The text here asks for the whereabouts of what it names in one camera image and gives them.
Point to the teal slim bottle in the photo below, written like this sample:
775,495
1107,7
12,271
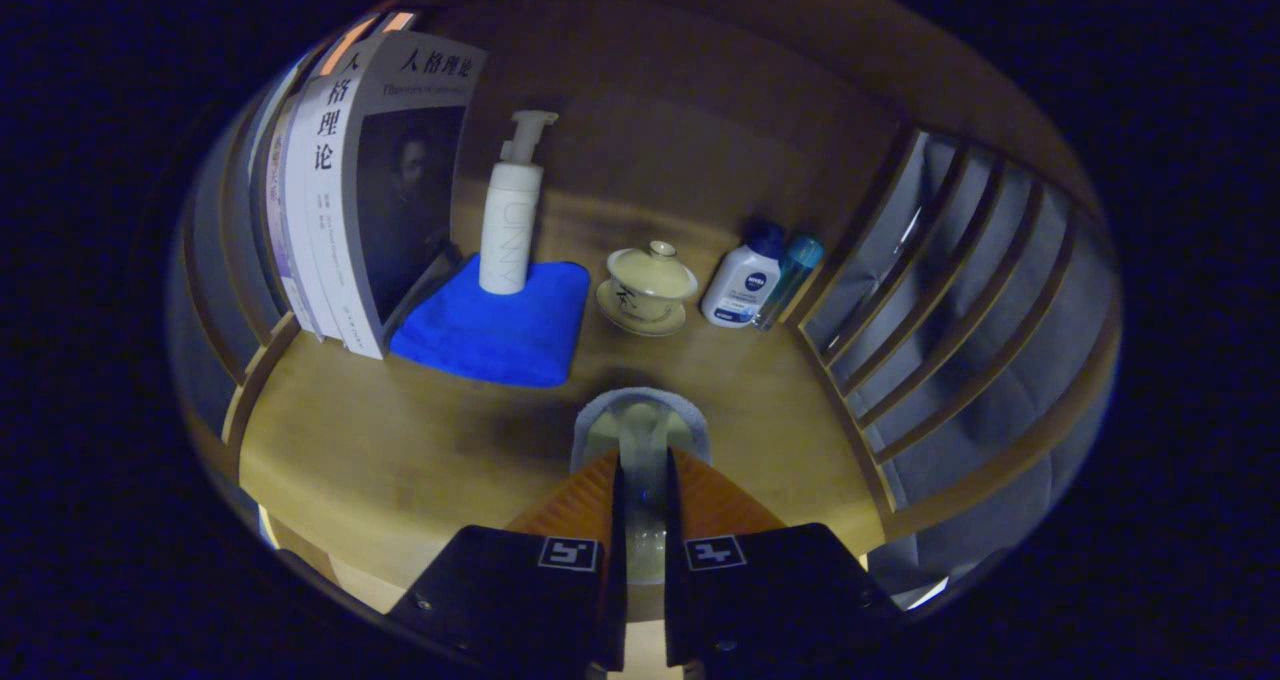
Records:
795,265

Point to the pale purple book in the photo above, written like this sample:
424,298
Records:
278,210

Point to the thick white book with portrait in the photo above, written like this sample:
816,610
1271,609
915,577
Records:
345,210

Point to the thin white book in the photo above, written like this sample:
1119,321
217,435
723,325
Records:
300,190

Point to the wooden countertop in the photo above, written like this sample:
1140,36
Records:
400,440

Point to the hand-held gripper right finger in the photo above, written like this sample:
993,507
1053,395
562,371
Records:
676,580

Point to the blue folded cloth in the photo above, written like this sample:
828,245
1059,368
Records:
500,330

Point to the white pump bottle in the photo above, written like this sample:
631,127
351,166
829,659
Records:
508,230

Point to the wooden cabinet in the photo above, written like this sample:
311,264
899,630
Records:
680,110

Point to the cream lidded tea cup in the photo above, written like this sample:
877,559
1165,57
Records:
650,280

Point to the white lotion bottle blue cap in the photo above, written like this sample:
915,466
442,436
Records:
740,285

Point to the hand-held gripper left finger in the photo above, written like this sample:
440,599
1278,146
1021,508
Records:
614,580

